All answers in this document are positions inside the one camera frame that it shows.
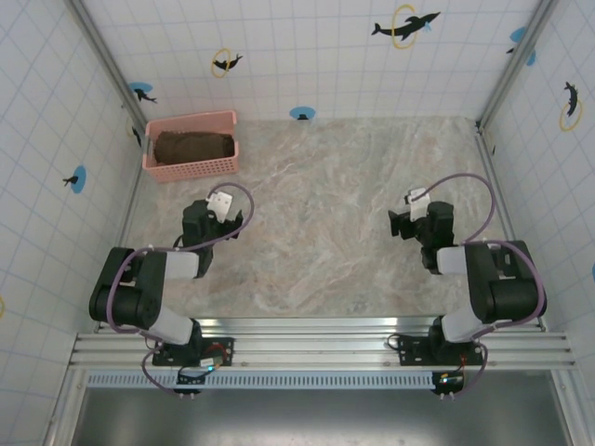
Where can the brown long pants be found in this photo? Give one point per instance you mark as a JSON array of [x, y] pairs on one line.
[[195, 148]]

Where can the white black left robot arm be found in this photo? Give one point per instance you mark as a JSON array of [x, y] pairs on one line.
[[153, 279]]

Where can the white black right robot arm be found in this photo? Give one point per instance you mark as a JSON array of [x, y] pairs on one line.
[[502, 288]]

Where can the pink plastic basket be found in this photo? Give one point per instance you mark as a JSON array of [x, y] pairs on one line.
[[195, 172]]

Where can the blue oval fish sticker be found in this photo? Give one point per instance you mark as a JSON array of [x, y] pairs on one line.
[[302, 113]]

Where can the blue circle shark sticker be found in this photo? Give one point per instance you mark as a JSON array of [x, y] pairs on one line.
[[139, 90]]

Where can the grey metal lower panel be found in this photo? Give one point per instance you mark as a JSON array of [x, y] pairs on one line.
[[316, 418]]

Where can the aluminium side rail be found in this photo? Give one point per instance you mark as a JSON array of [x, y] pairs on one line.
[[502, 186], [130, 209]]

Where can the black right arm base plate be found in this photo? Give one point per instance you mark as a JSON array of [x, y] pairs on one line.
[[411, 346]]

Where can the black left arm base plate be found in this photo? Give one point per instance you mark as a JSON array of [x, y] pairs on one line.
[[218, 346]]

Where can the aluminium base rail beam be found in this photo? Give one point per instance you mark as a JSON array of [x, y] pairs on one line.
[[316, 344]]

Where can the left controller board with bracket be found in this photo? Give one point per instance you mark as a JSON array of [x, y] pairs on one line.
[[190, 378]]

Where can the controller board with bracket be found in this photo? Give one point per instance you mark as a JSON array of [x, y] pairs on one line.
[[448, 381], [190, 378]]

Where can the right controller board with bracket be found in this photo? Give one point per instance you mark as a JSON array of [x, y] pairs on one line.
[[448, 381]]

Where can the aluminium corner post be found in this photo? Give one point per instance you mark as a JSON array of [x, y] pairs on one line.
[[107, 65], [520, 60]]

